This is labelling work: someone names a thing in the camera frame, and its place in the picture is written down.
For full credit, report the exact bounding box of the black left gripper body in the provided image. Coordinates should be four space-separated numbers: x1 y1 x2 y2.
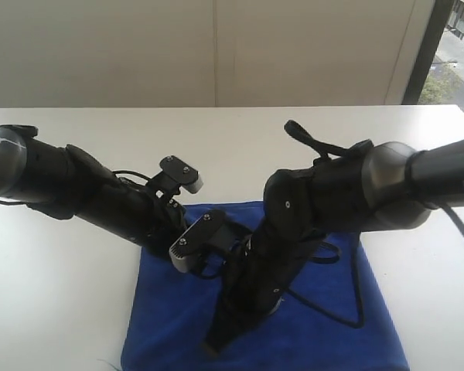
77 182 186 257

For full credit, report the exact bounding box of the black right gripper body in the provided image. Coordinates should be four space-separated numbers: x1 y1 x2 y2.
214 231 317 336

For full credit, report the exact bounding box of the blue towel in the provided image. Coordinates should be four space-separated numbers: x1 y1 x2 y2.
120 199 411 371

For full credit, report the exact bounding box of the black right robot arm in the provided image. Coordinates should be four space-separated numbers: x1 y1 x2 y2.
204 134 464 353

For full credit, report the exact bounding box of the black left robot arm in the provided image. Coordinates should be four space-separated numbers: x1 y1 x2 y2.
0 125 186 259

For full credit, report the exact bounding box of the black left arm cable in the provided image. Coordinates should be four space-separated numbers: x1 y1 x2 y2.
111 169 152 185

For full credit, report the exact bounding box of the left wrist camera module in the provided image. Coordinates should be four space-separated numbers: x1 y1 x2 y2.
148 155 203 196

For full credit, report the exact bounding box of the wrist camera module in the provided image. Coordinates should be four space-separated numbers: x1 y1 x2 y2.
148 155 203 196
169 209 247 274

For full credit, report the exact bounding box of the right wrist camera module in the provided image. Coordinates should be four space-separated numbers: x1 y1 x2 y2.
169 209 247 274

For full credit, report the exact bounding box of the dark window frame post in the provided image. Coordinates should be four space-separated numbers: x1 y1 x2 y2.
401 0 454 105

